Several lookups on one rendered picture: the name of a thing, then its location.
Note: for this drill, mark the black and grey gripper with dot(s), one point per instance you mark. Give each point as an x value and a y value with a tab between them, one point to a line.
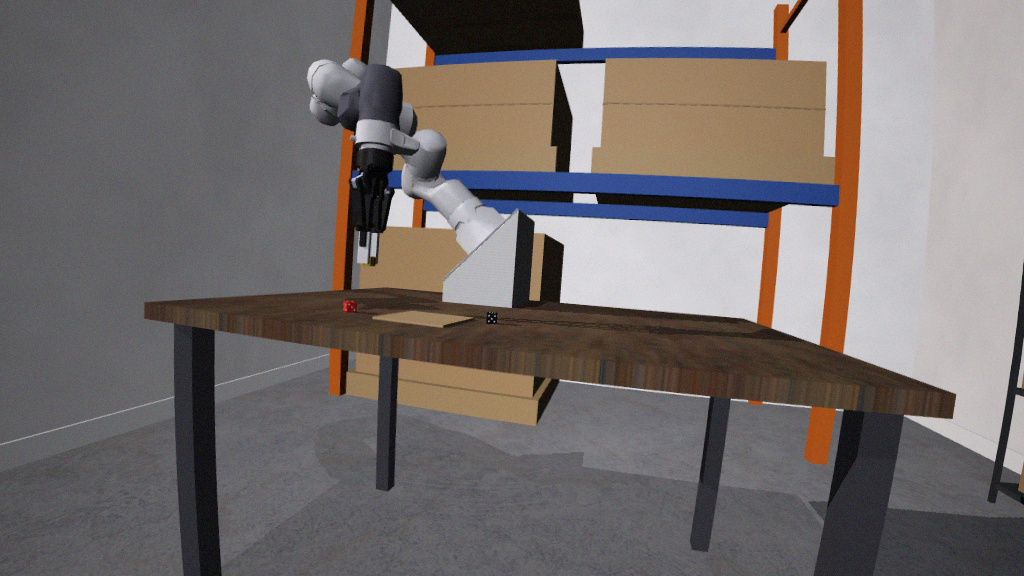
374	165

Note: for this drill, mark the tan flat mat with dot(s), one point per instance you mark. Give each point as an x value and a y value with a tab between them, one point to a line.
424	318

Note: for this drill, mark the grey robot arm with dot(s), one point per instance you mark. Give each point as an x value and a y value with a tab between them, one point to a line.
377	102

